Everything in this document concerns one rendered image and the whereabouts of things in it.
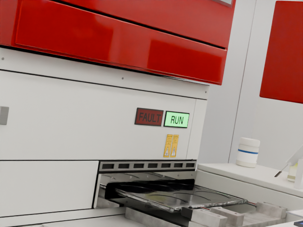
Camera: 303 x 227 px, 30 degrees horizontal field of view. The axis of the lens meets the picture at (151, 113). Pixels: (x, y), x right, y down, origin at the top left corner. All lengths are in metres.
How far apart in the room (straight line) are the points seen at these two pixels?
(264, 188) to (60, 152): 0.64
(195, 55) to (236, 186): 0.42
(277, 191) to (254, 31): 3.39
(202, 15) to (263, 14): 3.43
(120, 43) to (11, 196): 0.45
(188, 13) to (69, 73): 0.42
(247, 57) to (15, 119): 3.78
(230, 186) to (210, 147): 2.88
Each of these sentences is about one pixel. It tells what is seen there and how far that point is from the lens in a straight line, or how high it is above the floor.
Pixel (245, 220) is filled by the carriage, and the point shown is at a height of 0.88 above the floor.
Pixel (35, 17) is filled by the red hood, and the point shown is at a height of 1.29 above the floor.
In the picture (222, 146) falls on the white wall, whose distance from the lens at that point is 4.79.
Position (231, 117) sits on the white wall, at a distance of 4.83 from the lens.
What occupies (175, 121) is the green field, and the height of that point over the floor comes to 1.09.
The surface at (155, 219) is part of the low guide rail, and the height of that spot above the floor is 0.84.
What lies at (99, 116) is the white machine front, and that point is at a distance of 1.46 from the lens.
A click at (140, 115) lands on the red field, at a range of 1.57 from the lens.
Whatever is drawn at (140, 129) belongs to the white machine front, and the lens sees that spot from 1.59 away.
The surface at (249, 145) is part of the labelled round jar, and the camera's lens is 1.96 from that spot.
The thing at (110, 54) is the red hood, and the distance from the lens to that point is 1.39.
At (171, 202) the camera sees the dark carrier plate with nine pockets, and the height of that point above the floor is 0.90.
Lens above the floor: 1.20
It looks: 3 degrees down
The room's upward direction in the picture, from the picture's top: 9 degrees clockwise
